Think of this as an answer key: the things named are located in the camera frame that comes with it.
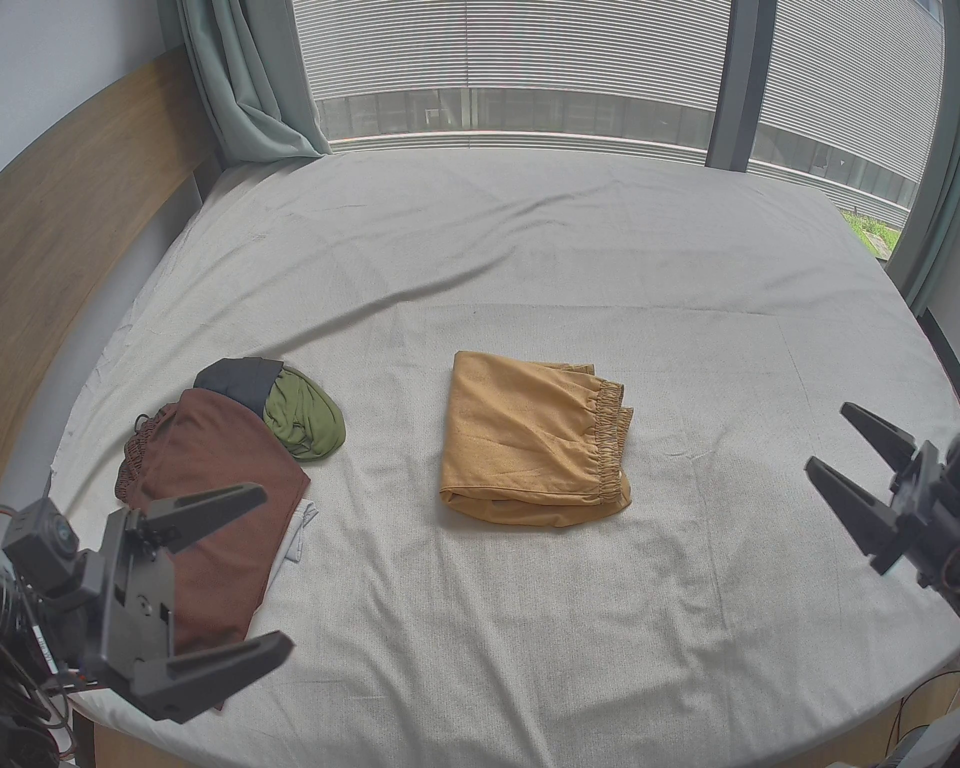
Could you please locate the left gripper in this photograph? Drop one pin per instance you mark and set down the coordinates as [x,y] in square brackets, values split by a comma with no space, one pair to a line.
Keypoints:
[124,607]

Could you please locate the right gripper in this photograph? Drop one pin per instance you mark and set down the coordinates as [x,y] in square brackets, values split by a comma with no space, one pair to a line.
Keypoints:
[915,510]

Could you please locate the tan shorts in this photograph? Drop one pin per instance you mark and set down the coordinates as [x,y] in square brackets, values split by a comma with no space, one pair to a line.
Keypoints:
[532,442]

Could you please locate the bed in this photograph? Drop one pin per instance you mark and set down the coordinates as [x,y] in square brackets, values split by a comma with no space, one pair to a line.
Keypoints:
[525,247]

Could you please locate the white garment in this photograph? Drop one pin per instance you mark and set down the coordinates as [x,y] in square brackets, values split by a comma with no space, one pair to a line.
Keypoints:
[296,540]

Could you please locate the brown shorts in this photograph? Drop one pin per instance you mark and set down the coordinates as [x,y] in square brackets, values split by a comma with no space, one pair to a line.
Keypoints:
[225,465]

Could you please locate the green garment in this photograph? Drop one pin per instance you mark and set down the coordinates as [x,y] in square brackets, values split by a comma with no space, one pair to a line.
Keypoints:
[307,416]

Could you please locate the black garment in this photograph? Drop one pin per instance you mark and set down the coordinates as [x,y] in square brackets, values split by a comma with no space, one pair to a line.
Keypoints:
[236,379]

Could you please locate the blue-green curtain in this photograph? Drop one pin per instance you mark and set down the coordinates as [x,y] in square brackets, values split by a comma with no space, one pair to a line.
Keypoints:
[934,240]
[240,90]

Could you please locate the window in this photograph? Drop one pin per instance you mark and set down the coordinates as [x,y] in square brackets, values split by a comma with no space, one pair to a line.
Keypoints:
[562,67]

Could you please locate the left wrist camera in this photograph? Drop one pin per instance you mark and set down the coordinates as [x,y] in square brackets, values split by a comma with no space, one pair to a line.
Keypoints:
[41,540]

